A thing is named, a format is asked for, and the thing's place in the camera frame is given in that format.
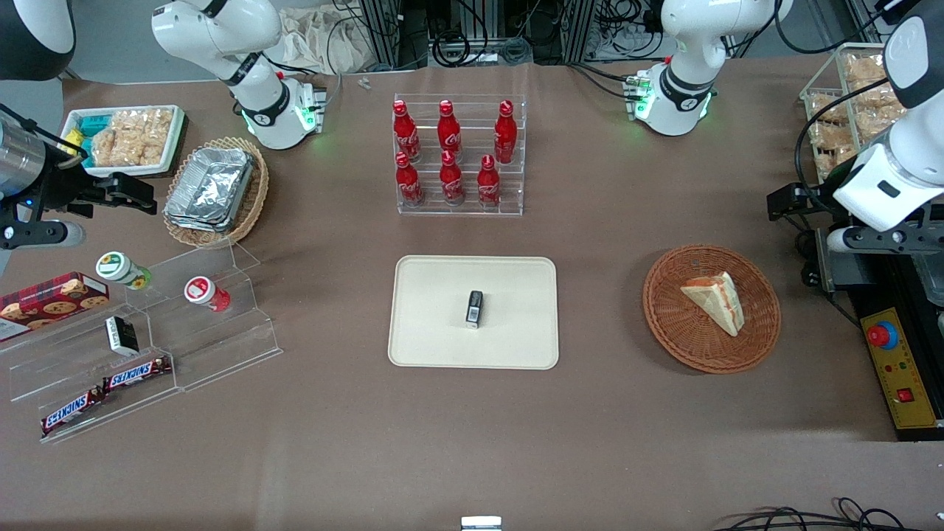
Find yellow emergency stop box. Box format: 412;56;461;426
860;307;942;431

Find oval tan wicker basket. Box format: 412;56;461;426
162;136;270;249

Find triangle sandwich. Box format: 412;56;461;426
679;271;746;338

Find wire snack rack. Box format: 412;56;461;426
799;42;914;185

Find red cookie box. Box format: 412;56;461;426
0;271;111;342

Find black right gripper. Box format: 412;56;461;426
43;170;159;220

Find black floor cables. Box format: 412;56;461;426
711;497;944;531

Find round brown wicker basket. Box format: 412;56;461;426
642;244;782;375

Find aluminium foil tray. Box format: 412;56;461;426
163;147;256;234

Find beige cloth bag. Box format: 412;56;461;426
279;6;375;75

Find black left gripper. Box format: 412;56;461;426
766;182;841;222

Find clear acrylic stepped shelf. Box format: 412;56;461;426
0;240;284;445

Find Snickers chocolate bar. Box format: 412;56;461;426
101;356;173;392
40;388;107;437

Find red cola bottle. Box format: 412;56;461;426
437;100;463;164
476;155;503;208
493;100;518;165
392;100;422;164
439;150;466;207
395;152;426;208

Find fried snack bag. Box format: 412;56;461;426
843;55;890;88
807;90;858;180
852;83;906;142

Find beige plastic tray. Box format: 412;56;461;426
388;255;560;370

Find red lid cup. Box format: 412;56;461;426
183;276;232;313

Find rice cracker bag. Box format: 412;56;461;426
89;108;173;168

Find clear acrylic bottle rack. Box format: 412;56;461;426
393;93;528;217

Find white rectangular snack container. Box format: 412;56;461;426
60;105;187;178

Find black arm base cables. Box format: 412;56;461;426
566;60;644;100

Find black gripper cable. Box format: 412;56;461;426
792;94;898;216

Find green sunflower lid cup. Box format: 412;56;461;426
95;251;153;291

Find aluminium frame rack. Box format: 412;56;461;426
358;0;598;72

